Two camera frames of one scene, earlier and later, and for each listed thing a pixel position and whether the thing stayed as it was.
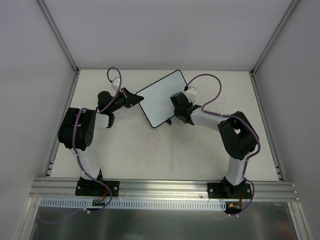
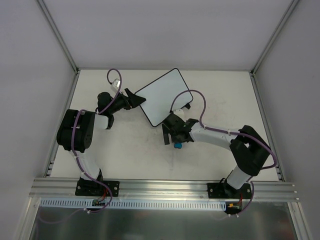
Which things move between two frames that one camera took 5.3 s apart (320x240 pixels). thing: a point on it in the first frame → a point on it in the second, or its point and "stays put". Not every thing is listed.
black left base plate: [91, 188] stays put
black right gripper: [183, 116] → [172, 128]
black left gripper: [126, 97] stays put
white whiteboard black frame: [157, 104] stays put
